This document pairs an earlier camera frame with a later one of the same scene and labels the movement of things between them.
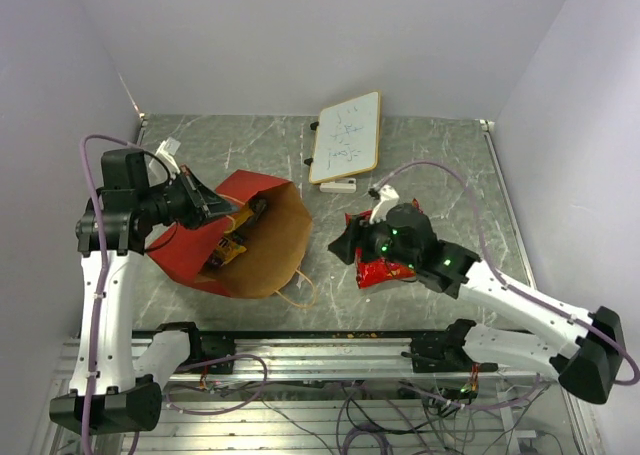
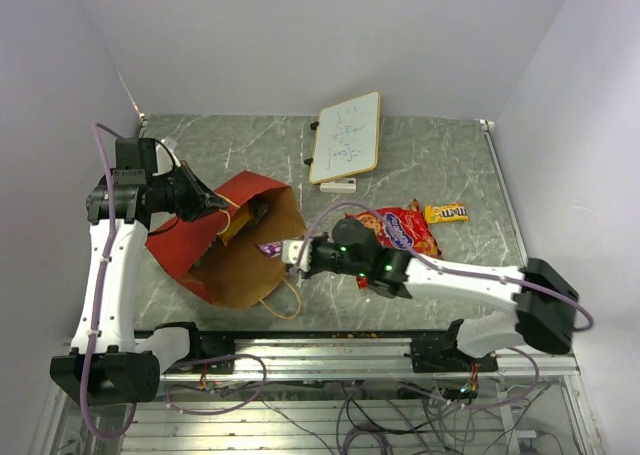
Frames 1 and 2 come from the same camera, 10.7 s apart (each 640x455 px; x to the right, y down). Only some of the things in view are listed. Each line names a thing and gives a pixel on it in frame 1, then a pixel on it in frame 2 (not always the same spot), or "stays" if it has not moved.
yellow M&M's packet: (240, 217) to (445, 213)
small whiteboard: (346, 139) stays
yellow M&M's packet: (223, 252) to (236, 224)
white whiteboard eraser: (347, 185) stays
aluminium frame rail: (332, 360) stays
